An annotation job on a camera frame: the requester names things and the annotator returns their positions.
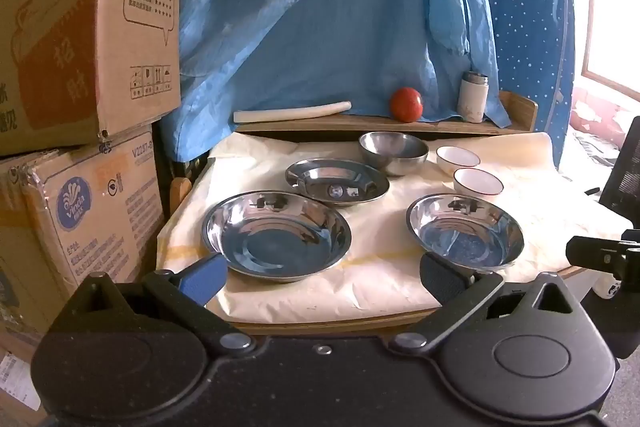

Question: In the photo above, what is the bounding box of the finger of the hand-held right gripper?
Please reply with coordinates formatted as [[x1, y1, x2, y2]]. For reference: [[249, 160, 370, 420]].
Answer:
[[566, 234, 640, 280]]

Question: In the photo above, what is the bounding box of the medium stainless steel plate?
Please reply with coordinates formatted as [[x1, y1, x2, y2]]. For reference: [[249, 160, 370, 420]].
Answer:
[[406, 193, 525, 270]]

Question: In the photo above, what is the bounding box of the stainless steel bowl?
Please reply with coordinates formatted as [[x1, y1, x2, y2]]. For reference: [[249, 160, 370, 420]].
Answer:
[[358, 131, 430, 178]]

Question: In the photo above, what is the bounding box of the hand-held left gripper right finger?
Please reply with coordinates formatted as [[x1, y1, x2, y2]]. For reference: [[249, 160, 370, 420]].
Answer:
[[389, 252, 576, 353]]

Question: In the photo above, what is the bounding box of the white bowl with red rim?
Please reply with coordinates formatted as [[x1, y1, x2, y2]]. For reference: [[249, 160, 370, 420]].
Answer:
[[436, 145, 482, 175], [453, 167, 503, 198]]

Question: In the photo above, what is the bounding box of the light blue cloth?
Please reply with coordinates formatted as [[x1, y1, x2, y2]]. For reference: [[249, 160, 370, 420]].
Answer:
[[160, 0, 511, 162]]

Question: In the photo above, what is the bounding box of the red tomato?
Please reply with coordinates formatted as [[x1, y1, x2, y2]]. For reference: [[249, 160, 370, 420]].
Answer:
[[389, 87, 424, 124]]

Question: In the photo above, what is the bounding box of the cardboard box with blue logo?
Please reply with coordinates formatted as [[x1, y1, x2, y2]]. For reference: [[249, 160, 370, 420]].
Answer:
[[0, 127, 166, 343]]

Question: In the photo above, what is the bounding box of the window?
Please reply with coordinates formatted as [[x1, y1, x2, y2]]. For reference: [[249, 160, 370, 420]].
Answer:
[[575, 0, 640, 102]]

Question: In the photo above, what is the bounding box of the blue dotted fabric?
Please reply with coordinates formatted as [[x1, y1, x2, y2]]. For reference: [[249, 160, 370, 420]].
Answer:
[[450, 0, 578, 172]]

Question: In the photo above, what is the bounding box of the white thermos bottle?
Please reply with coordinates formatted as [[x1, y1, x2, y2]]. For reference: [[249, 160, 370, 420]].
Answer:
[[456, 71, 490, 124]]

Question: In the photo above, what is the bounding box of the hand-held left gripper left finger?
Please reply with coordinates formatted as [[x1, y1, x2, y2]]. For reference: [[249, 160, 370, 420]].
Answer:
[[75, 253, 256, 355]]

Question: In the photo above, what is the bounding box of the large printed cardboard box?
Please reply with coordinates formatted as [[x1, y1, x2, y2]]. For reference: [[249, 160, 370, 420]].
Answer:
[[0, 0, 182, 158]]

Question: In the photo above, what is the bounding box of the white paper roll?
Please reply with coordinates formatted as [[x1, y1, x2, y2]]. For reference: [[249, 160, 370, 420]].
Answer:
[[233, 101, 352, 125]]

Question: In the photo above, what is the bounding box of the small stainless steel plate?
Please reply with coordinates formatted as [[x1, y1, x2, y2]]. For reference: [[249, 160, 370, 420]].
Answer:
[[285, 158, 391, 206]]

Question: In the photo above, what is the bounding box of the black mesh chair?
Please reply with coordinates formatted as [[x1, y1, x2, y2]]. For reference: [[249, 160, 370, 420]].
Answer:
[[597, 116, 640, 228]]

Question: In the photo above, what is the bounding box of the wooden shelf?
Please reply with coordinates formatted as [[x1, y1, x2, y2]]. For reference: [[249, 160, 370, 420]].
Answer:
[[235, 91, 540, 138]]

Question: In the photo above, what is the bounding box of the large stainless steel plate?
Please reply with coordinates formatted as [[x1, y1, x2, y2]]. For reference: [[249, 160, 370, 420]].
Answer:
[[201, 190, 353, 283]]

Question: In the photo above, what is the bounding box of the cardboard box with white label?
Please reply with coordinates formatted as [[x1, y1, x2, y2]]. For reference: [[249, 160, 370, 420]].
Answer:
[[0, 337, 46, 427]]

